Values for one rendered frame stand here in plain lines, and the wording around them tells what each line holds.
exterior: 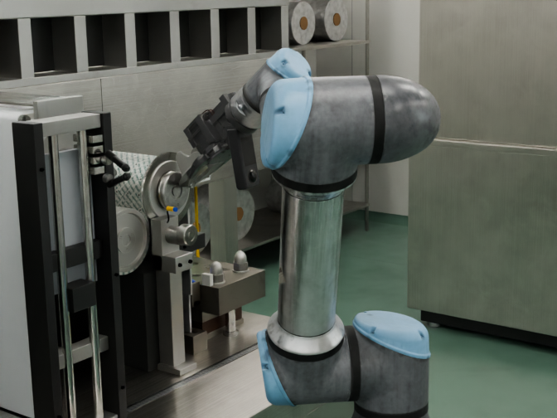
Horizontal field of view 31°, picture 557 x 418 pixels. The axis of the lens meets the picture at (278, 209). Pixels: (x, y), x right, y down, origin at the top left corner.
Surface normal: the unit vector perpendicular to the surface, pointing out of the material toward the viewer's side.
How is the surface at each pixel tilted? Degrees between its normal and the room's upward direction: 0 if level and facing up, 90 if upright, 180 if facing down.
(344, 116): 75
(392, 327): 8
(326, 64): 90
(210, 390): 0
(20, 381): 90
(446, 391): 0
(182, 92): 90
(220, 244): 90
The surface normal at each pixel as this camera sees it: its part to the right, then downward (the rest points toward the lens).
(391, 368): 0.07, 0.15
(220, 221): -0.58, 0.19
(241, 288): 0.81, 0.11
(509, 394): -0.02, -0.97
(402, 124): 0.36, 0.22
